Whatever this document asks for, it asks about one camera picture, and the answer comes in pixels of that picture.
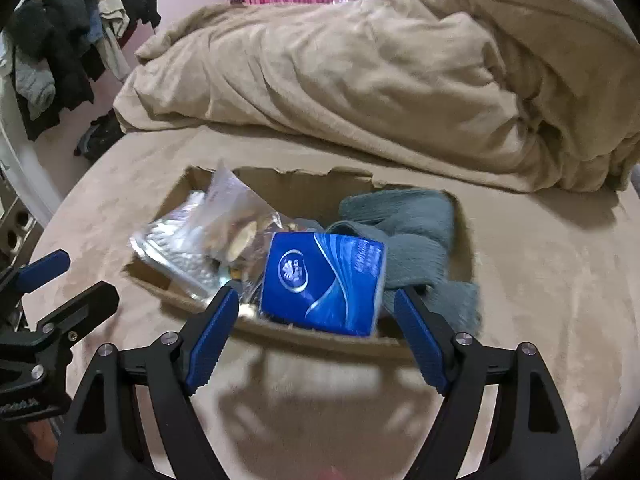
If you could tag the clear bag of cotton swabs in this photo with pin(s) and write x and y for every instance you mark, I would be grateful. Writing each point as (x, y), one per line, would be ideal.
(175, 250)

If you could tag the beige bed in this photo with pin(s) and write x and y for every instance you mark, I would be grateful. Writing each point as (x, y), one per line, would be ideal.
(540, 280)

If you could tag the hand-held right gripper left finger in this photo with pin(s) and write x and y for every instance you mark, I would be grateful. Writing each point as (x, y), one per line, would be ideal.
(212, 340)

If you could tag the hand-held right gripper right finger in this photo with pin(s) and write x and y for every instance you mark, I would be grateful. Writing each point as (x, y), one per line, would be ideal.
(420, 340)

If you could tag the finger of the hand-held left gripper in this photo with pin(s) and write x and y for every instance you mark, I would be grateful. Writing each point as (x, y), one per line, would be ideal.
(42, 270)
(82, 310)

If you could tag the white shoe rack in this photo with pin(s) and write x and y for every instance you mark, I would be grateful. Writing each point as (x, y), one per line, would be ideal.
(17, 220)

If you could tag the clear bag of wooden items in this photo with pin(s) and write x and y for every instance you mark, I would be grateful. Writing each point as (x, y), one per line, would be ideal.
(235, 220)

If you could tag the pile of hanging clothes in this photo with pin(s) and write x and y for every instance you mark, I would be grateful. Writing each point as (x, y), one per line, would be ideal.
(60, 45)

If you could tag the blue tissue pack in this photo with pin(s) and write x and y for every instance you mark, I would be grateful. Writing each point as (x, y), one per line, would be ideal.
(320, 285)

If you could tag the black suitcase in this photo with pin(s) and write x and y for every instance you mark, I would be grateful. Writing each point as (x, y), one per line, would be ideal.
(102, 140)

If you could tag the grey knitted cloth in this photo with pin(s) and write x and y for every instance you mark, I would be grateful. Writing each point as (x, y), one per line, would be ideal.
(410, 230)

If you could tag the cardboard box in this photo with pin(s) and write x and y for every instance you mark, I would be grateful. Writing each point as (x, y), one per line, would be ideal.
(325, 342)

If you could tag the beige duvet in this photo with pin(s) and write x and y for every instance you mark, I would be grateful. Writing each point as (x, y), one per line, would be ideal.
(375, 85)

